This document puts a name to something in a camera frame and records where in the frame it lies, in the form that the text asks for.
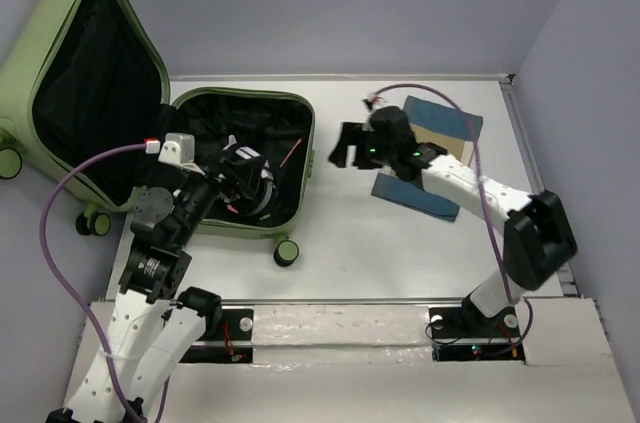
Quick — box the blue and tan cloth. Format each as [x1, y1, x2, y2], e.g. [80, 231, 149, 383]
[371, 96, 484, 222]

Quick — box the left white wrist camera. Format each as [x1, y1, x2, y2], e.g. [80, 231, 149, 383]
[158, 133, 195, 167]

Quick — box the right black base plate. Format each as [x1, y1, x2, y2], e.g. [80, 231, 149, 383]
[425, 306, 526, 363]

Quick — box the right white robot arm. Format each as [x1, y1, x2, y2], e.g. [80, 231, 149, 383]
[329, 106, 578, 335]

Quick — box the black and white headset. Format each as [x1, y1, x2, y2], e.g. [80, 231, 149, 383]
[217, 134, 277, 218]

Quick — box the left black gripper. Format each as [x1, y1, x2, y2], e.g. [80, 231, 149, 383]
[175, 147, 268, 245]

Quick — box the green hard-shell suitcase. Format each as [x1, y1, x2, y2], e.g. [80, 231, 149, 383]
[1, 0, 315, 267]

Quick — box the red chopstick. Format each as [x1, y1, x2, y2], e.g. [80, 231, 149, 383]
[279, 138, 302, 168]

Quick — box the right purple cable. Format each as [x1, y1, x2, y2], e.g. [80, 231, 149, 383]
[374, 84, 532, 357]

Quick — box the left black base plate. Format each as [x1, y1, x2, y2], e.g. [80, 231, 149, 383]
[181, 307, 254, 364]

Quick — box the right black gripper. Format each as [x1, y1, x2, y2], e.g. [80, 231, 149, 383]
[326, 121, 393, 169]

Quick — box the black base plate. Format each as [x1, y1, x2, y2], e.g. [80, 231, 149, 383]
[425, 306, 526, 363]
[181, 307, 254, 364]

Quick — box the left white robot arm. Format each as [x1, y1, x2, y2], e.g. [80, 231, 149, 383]
[47, 149, 264, 422]

